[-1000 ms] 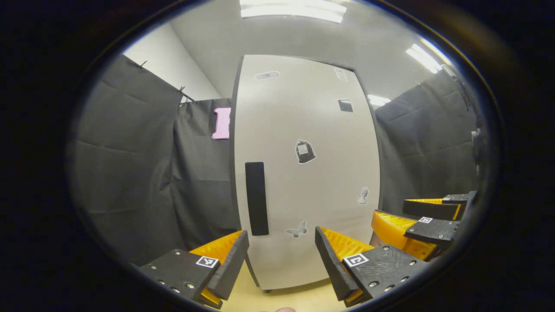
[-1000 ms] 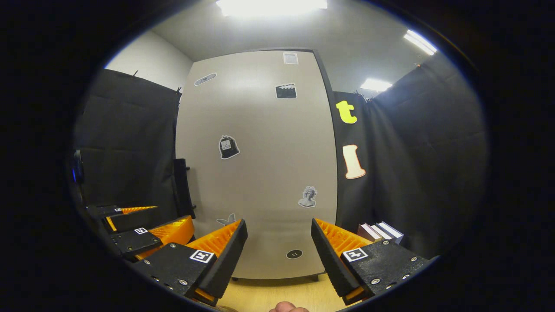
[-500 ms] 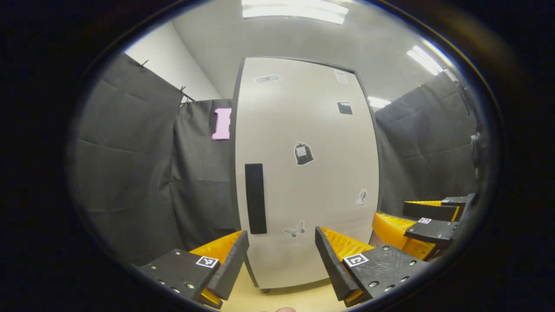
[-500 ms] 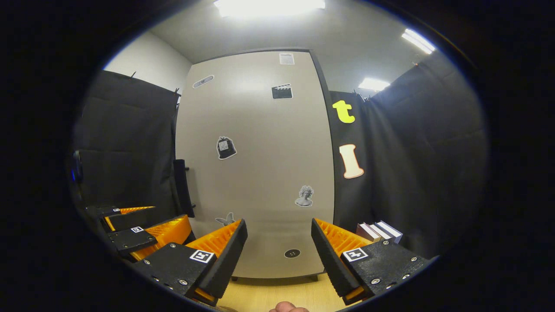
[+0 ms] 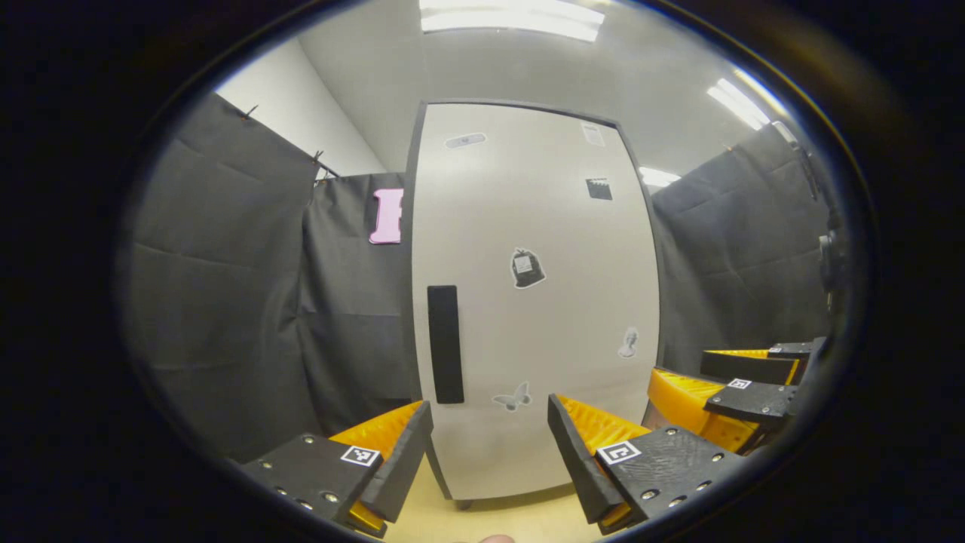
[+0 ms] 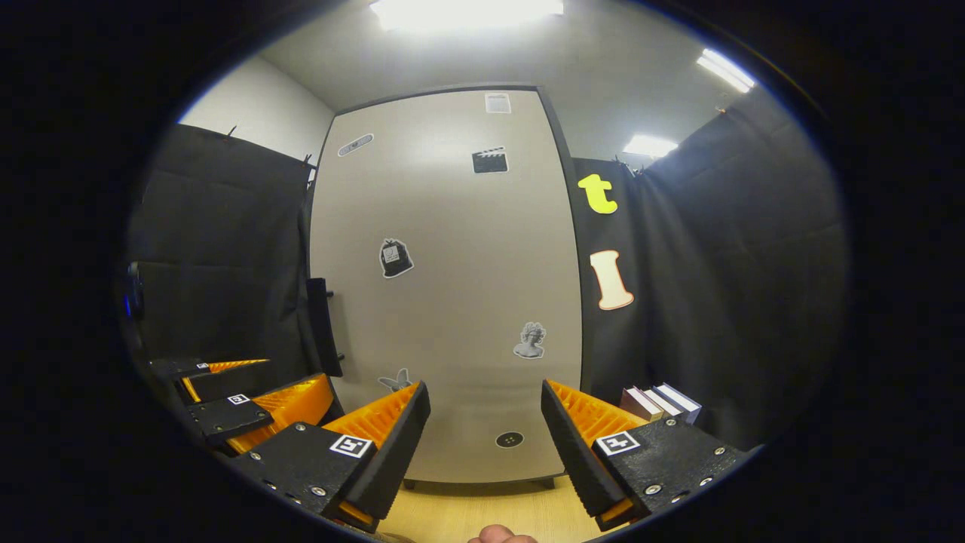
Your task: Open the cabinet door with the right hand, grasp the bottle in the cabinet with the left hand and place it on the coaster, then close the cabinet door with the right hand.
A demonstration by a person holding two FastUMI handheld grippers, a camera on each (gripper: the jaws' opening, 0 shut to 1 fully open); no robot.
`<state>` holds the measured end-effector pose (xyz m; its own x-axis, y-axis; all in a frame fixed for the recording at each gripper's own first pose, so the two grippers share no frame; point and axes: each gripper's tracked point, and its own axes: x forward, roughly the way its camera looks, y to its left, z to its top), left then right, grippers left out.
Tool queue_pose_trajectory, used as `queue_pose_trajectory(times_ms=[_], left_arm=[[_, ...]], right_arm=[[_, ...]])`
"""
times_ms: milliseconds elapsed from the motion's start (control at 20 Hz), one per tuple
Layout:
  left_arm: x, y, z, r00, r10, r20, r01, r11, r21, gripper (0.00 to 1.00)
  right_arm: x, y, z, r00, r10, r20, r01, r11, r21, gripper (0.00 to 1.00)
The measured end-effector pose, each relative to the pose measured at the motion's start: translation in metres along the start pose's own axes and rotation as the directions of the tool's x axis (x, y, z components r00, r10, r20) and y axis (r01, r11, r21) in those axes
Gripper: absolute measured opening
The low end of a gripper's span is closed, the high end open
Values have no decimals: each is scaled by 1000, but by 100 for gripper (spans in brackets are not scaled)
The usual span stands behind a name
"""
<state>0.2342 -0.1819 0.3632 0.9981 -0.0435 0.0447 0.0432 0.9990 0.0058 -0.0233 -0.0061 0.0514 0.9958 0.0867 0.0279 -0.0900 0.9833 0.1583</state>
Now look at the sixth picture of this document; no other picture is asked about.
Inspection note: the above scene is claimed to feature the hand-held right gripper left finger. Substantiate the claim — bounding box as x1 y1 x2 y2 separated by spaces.
230 381 432 535

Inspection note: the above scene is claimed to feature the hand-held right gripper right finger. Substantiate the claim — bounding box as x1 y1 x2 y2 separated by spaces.
541 379 747 532

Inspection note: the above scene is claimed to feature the black door handle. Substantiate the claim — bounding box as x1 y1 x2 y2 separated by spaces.
306 278 346 378

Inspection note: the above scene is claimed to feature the white cabinet door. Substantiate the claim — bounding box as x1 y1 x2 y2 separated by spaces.
309 89 583 483

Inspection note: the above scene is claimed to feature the grey cabinet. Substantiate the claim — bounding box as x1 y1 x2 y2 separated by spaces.
305 81 589 491

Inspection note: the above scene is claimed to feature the black backdrop cloth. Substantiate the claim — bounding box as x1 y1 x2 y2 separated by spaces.
124 90 849 453

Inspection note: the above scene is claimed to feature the ceiling light panel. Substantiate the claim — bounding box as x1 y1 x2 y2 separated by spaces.
695 49 756 93
369 0 565 32
623 134 678 158

